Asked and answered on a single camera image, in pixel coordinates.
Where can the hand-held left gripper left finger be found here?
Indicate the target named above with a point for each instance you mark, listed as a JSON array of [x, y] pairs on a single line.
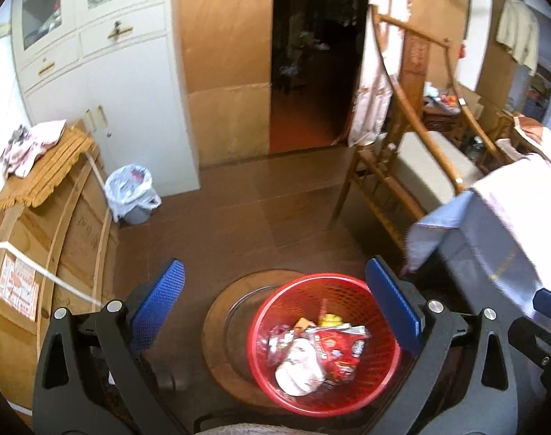
[[159, 303]]

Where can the large cardboard box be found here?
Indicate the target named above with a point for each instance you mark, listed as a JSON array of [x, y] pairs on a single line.
[[76, 244]]

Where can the tan woven mat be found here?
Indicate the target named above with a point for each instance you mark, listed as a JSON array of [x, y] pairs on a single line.
[[53, 167]]

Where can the clear red wrapper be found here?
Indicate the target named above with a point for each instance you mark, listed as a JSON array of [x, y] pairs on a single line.
[[280, 340]]

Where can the beige hanging jacket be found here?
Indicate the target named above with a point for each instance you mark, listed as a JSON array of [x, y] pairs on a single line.
[[520, 31]]

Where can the round wooden stool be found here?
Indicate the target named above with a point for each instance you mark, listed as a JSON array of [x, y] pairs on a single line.
[[216, 326]]

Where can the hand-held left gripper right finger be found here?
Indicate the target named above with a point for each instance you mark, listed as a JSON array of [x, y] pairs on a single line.
[[393, 303]]

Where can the white red floral curtain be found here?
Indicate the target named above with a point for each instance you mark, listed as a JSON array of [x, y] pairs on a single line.
[[370, 99]]

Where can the yellow foam fruit net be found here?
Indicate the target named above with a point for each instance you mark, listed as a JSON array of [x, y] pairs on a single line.
[[332, 319]]

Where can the brown wooden panel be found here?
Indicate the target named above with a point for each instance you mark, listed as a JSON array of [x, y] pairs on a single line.
[[221, 54]]

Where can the grey chair cushion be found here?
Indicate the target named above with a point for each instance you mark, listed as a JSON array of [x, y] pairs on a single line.
[[434, 163]]

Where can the pink cloth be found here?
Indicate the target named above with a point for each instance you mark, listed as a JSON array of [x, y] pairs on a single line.
[[30, 145]]

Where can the brown wardrobe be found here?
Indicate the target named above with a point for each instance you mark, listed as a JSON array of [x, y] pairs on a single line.
[[493, 77]]

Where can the grey bin with white bag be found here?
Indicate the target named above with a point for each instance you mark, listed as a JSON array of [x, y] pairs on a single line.
[[130, 190]]

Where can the brown patterned pillow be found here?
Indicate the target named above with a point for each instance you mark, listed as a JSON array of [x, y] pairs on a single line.
[[531, 129]]

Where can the purple bed sheet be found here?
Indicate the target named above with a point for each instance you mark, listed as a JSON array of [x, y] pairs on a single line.
[[497, 217]]

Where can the white cabinet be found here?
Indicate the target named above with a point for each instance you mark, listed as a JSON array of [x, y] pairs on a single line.
[[134, 99]]

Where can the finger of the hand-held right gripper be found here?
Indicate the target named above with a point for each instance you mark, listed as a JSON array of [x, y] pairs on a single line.
[[549, 301], [533, 340]]

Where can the red snack bag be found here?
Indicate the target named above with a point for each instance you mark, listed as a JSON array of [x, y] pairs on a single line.
[[339, 349]]

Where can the wooden armchair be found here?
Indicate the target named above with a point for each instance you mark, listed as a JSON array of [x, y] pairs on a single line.
[[393, 176]]

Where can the wooden door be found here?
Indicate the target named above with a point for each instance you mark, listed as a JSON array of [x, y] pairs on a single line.
[[438, 18]]

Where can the red mesh basket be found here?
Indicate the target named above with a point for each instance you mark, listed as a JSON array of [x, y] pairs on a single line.
[[275, 308]]

